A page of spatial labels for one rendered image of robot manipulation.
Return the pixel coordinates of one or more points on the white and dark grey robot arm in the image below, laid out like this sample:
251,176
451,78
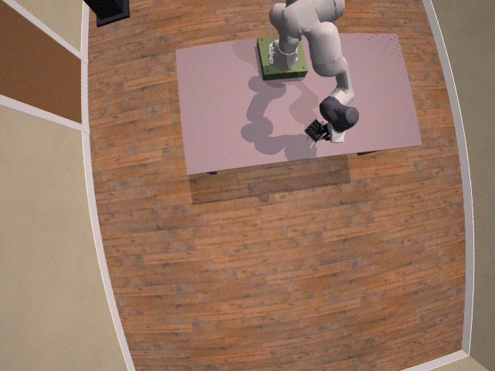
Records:
312,18

